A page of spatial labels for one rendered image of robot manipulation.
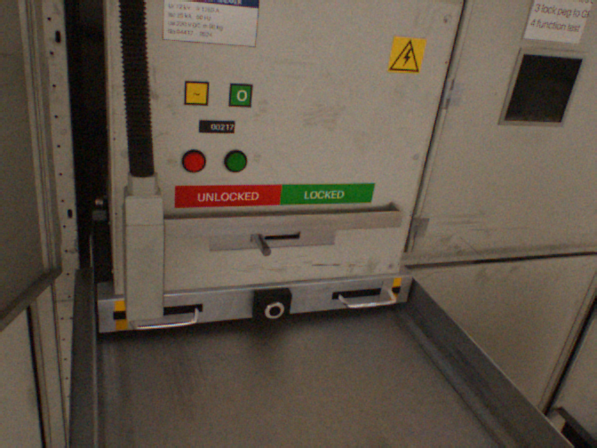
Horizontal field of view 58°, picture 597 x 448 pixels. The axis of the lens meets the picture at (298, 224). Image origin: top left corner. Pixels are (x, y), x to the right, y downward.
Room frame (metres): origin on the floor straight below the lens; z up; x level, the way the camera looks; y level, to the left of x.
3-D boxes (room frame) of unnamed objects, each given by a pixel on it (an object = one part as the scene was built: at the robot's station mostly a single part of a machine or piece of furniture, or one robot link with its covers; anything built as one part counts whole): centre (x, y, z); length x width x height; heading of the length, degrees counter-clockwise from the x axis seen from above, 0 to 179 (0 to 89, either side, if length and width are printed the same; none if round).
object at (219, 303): (0.77, 0.04, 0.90); 0.54 x 0.05 x 0.06; 112
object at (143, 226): (0.62, 0.20, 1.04); 0.08 x 0.05 x 0.17; 22
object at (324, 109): (0.76, 0.03, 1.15); 0.48 x 0.01 x 0.48; 112
